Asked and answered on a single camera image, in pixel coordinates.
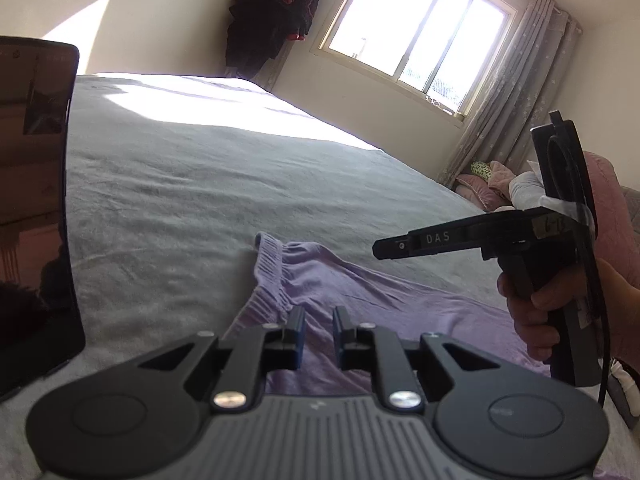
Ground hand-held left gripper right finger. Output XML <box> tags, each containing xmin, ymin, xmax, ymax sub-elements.
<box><xmin>332</xmin><ymin>306</ymin><xmax>506</xmax><ymax>412</ymax></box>

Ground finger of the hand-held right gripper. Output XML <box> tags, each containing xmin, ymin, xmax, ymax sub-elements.
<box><xmin>372</xmin><ymin>212</ymin><xmax>501</xmax><ymax>261</ymax></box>

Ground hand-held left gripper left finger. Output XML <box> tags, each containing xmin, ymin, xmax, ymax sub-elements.
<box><xmin>135</xmin><ymin>305</ymin><xmax>307</xmax><ymax>413</ymax></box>

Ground purple pants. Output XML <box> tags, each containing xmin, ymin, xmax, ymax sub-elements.
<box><xmin>220</xmin><ymin>232</ymin><xmax>556</xmax><ymax>396</ymax></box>

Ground person's right forearm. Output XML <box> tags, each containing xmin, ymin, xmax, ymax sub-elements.
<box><xmin>597</xmin><ymin>259</ymin><xmax>640</xmax><ymax>368</ymax></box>

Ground dark hanging clothes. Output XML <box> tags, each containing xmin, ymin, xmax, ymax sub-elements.
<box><xmin>225</xmin><ymin>0</ymin><xmax>322</xmax><ymax>83</ymax></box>

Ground person's right hand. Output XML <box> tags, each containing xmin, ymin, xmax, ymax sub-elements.
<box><xmin>497</xmin><ymin>276</ymin><xmax>567</xmax><ymax>362</ymax></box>

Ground large pink velvet pillow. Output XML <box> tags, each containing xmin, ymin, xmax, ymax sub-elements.
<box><xmin>580</xmin><ymin>151</ymin><xmax>631</xmax><ymax>281</ymax></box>

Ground grey quilted headboard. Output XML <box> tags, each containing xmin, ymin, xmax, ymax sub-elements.
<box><xmin>617</xmin><ymin>182</ymin><xmax>640</xmax><ymax>271</ymax></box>

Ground small pink pillows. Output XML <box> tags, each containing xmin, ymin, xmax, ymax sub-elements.
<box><xmin>455</xmin><ymin>160</ymin><xmax>516</xmax><ymax>211</ymax></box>

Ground grey floral curtain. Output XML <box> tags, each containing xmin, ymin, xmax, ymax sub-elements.
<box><xmin>435</xmin><ymin>0</ymin><xmax>583</xmax><ymax>191</ymax></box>

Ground window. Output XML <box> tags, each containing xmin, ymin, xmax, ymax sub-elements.
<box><xmin>310</xmin><ymin>0</ymin><xmax>518</xmax><ymax>120</ymax></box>

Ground black smartphone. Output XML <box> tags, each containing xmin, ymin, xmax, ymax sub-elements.
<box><xmin>0</xmin><ymin>36</ymin><xmax>86</xmax><ymax>401</ymax></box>

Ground black cable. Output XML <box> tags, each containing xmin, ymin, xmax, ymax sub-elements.
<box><xmin>545</xmin><ymin>132</ymin><xmax>613</xmax><ymax>406</ymax></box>

